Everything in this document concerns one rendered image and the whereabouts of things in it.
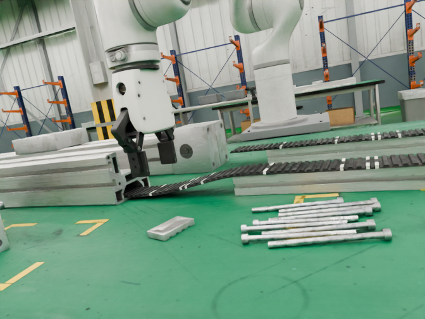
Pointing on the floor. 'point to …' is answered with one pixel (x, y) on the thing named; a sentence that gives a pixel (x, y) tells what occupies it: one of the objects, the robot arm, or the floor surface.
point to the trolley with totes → (209, 100)
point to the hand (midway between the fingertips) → (154, 162)
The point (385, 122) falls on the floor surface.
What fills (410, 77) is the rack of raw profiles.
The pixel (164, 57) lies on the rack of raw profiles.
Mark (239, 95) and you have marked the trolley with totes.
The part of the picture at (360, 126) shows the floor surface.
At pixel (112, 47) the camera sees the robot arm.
